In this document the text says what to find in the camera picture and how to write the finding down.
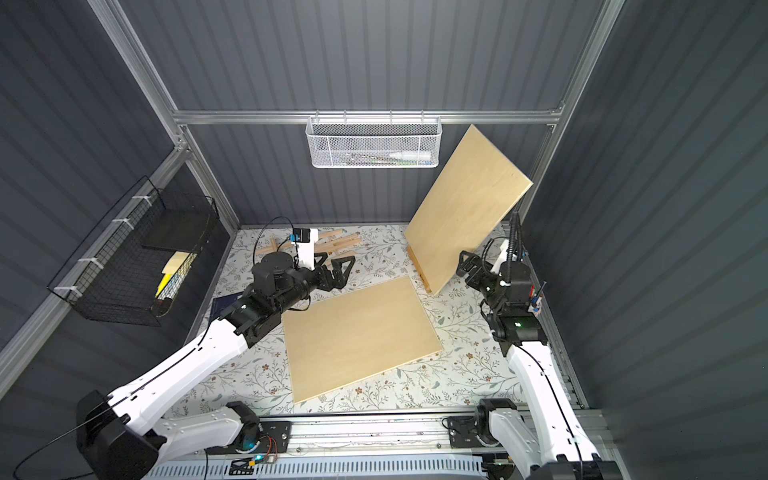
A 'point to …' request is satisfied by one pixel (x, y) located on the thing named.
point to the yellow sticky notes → (171, 266)
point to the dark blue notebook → (221, 303)
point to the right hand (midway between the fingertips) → (480, 259)
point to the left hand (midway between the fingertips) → (344, 260)
